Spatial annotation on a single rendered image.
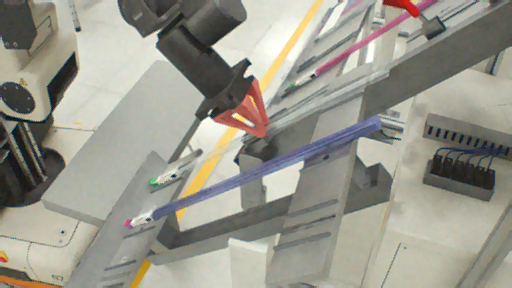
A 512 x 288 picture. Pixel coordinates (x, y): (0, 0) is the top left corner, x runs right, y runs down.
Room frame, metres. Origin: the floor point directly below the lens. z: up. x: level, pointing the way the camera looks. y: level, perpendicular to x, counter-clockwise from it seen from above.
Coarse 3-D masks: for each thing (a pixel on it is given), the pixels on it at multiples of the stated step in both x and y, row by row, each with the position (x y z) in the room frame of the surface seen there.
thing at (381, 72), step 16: (384, 64) 0.47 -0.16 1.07; (368, 80) 0.46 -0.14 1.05; (320, 96) 0.49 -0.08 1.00; (336, 96) 0.47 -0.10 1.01; (288, 112) 0.50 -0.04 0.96; (304, 112) 0.48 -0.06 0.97; (272, 128) 0.49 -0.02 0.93; (224, 144) 0.53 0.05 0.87; (240, 144) 0.51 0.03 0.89; (192, 160) 0.55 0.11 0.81; (208, 160) 0.53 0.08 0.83
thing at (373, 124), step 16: (352, 128) 0.37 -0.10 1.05; (368, 128) 0.36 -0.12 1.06; (320, 144) 0.37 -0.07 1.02; (336, 144) 0.37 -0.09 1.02; (272, 160) 0.40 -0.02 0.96; (288, 160) 0.38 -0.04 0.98; (304, 160) 0.38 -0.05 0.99; (240, 176) 0.41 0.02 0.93; (256, 176) 0.39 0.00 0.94; (208, 192) 0.41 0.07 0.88; (160, 208) 0.45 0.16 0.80; (176, 208) 0.43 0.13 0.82; (128, 224) 0.46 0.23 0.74
